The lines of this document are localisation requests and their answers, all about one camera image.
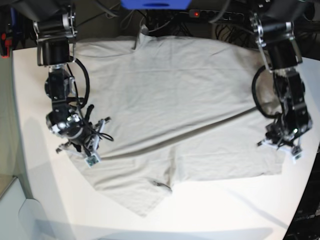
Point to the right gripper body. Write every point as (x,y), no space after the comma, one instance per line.
(86,141)

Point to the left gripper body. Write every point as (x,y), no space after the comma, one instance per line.
(280,138)

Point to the grey t-shirt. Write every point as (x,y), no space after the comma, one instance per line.
(181,110)

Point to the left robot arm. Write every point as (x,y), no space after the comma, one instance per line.
(272,22)

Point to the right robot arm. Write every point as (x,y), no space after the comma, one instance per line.
(68,82)

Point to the black power strip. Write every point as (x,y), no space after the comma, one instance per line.
(210,14)

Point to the red and blue clamp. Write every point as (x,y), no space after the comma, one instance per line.
(8,25)

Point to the blue box overhead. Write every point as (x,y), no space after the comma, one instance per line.
(155,4)

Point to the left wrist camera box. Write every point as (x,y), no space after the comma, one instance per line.
(296,153)

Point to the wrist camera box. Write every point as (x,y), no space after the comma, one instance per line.
(296,153)
(92,160)

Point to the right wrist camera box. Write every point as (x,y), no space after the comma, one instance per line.
(92,160)

